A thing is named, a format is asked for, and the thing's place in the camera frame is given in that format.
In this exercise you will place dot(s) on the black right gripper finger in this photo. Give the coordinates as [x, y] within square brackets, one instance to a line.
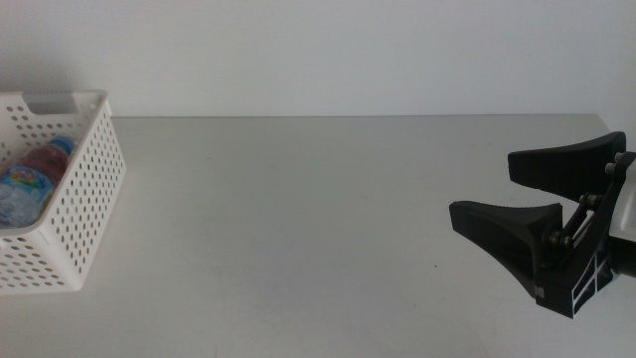
[571, 168]
[514, 233]

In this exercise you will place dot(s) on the red soda can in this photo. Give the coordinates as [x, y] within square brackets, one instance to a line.
[62, 171]

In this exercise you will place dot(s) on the blue cap water bottle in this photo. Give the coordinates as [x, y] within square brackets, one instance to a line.
[25, 194]

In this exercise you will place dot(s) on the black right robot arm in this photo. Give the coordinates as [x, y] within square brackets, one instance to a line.
[627, 256]

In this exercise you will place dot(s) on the white perforated plastic basket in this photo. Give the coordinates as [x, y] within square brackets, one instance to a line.
[74, 224]

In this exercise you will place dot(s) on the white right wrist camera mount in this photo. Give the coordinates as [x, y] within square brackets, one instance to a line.
[627, 204]

